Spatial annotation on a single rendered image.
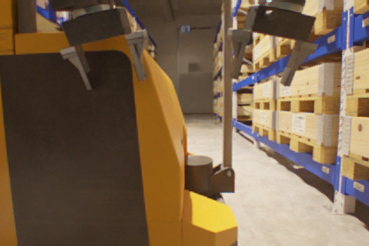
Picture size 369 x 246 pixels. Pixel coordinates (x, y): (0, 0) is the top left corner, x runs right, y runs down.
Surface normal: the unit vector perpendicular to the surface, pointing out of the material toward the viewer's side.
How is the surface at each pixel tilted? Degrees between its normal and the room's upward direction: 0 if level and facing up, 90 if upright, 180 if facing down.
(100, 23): 114
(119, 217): 90
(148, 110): 90
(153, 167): 90
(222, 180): 90
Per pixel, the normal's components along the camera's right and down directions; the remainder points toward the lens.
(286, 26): 0.10, 0.47
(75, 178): -0.04, 0.09
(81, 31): -0.11, 0.48
